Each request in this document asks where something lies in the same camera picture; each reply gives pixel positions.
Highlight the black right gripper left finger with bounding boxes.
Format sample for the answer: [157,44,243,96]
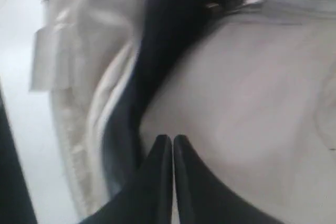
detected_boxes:
[82,135,173,224]

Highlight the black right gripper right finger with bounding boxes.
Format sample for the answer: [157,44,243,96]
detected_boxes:
[173,135,278,224]

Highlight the beige fabric duffel bag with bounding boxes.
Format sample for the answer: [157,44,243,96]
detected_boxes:
[31,0,335,223]

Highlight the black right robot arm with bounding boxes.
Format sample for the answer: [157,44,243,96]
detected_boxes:
[1,109,276,223]

